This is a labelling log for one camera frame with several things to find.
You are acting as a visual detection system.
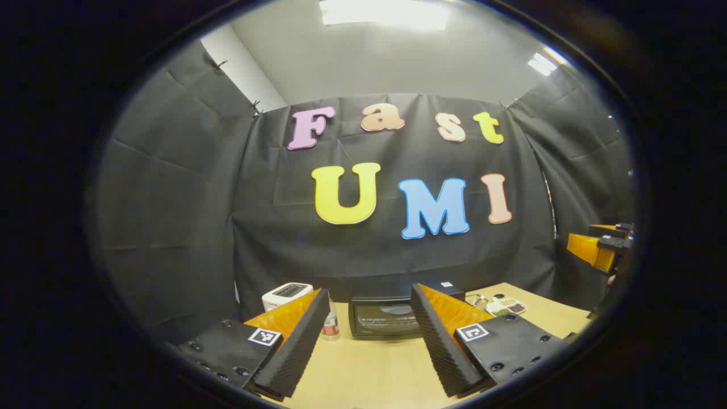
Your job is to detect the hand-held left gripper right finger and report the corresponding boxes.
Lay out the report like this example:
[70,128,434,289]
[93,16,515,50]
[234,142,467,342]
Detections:
[410,283,569,398]

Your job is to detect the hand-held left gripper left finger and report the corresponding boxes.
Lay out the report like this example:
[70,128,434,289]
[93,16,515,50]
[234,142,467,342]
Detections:
[178,288,331,401]

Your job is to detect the black electric oven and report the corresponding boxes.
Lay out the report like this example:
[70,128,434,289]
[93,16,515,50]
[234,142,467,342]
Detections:
[348,282,466,340]

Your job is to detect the clear bottle with red label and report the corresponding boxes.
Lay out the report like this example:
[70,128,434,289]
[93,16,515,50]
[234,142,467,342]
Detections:
[322,301,340,340]

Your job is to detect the white divided plate with beans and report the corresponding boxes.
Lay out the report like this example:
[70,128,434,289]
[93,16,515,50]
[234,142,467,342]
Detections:
[486,294,528,317]

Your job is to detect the black backdrop cloth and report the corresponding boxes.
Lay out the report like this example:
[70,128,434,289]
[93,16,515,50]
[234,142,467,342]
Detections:
[94,40,636,341]

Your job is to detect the ceiling light panel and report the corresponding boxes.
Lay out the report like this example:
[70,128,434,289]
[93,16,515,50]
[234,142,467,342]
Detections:
[527,48,570,76]
[320,0,450,30]

